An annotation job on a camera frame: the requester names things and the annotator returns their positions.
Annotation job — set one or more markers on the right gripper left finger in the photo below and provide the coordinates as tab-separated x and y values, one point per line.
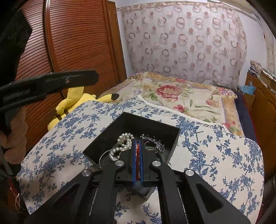
90	197

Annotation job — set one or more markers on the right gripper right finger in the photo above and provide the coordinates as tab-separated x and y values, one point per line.
184	197

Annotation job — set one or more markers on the silver patterned bangle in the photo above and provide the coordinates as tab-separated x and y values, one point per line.
154	146

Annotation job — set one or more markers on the blue crystal hair comb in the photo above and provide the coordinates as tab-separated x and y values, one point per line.
148	138

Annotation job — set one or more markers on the black open jewelry box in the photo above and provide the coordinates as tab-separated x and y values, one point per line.
117	137

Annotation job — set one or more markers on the person's left hand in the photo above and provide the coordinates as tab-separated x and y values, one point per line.
15	142

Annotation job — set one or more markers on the blue floral white quilt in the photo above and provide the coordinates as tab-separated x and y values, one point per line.
97	134

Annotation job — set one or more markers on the yellow plush toy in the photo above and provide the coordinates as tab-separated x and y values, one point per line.
75	97

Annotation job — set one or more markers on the floral beige bedspread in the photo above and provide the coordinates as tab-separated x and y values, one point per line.
204	102

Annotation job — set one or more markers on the wooden cabinet desk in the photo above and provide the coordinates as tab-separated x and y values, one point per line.
263	117

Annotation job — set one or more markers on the teal paper bag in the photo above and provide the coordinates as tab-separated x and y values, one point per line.
247	89

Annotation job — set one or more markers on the cardboard box on cabinet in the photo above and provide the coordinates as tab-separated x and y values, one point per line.
268	79

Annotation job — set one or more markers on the pink circle patterned curtain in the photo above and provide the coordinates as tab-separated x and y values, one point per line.
191	40

